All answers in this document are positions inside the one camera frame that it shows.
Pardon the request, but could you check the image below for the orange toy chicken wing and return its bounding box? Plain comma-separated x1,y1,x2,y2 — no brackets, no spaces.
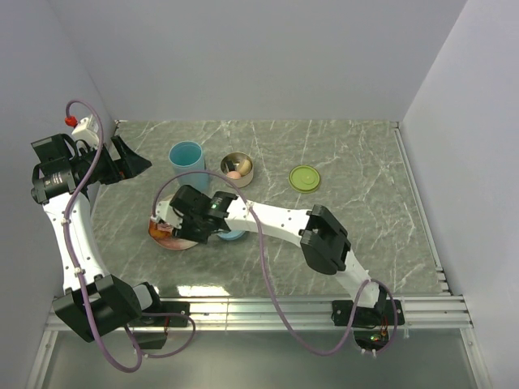
148,220,173,240

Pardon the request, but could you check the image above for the pink toy egg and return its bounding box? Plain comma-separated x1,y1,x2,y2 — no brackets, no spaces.
226,170,242,179

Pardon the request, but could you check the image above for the cream toy steamed bun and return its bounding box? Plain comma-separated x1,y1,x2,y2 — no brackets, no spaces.
236,159,252,177

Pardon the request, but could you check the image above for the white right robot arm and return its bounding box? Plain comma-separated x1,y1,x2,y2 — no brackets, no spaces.
156,185,387,324

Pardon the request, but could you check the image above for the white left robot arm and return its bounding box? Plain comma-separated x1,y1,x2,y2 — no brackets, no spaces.
31,134,165,342

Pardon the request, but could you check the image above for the tall blue lunch container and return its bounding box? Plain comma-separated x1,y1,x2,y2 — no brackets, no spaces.
169,141,209,193

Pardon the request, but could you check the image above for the pink and cream plate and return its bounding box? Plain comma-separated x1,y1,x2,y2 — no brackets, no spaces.
149,195,197,250

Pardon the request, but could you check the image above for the beige steel inner bowl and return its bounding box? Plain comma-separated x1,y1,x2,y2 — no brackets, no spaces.
220,152,254,188

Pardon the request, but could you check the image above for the green round lid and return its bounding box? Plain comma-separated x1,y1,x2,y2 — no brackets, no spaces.
289,165,321,194

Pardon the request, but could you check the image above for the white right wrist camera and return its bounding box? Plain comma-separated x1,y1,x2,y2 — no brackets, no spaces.
150,200,182,229

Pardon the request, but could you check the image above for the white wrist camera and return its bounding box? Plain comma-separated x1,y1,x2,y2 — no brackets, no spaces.
150,200,182,229
64,114,99,147

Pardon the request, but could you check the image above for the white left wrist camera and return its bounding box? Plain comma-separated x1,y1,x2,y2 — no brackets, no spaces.
64,114,99,147

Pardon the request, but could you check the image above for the aluminium mounting rail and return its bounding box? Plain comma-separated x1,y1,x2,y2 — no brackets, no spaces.
43,294,474,332

